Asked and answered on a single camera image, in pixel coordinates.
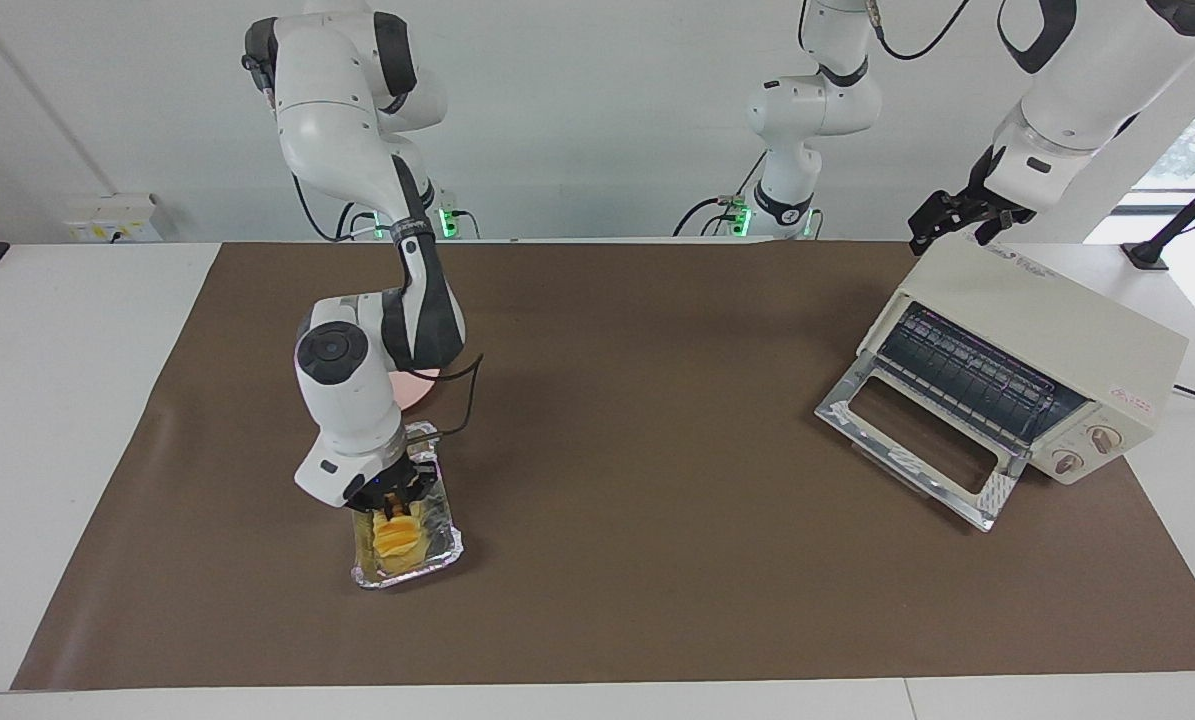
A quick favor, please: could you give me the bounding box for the yellow sliced bread loaf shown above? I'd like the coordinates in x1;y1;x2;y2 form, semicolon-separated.
372;505;428;561

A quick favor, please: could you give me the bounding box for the aluminium foil tray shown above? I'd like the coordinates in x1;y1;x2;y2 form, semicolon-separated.
349;420;465;591

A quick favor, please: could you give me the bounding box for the cream toaster oven body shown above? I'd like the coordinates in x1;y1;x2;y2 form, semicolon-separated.
857;235;1190;486

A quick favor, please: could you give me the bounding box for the glass oven door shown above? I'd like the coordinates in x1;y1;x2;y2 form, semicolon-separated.
815;352;1033;532

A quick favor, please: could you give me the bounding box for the pink round plate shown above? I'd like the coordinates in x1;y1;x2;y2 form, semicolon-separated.
392;366;441;411

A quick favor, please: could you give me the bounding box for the brown table mat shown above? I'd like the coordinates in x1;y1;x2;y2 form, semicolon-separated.
12;240;1195;691

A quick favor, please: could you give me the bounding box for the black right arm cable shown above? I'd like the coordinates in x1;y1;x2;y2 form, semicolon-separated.
412;352;486;443

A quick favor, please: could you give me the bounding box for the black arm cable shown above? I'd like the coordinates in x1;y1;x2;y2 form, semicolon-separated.
412;352;486;443
869;0;976;63

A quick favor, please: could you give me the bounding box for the oven wire rack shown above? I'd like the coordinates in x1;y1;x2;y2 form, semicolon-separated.
877;305;1078;446

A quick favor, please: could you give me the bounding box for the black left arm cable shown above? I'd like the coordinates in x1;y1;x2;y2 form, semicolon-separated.
869;0;976;63

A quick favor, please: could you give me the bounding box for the black camera stand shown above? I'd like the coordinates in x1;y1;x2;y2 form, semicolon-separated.
1122;160;1195;271

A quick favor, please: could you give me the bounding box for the black base cable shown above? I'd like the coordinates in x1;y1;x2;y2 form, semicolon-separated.
292;175;378;241
672;150;768;238

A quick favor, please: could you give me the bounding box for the white wall socket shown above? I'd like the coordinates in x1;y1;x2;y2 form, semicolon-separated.
65;193;163;244

